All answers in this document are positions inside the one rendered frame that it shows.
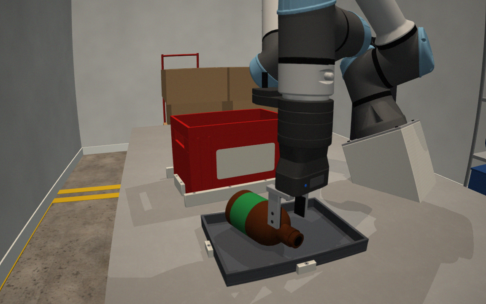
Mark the brown bottle with green label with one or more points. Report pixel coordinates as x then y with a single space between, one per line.
248 212

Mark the red plastic crate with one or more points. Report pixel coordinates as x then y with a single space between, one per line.
224 148

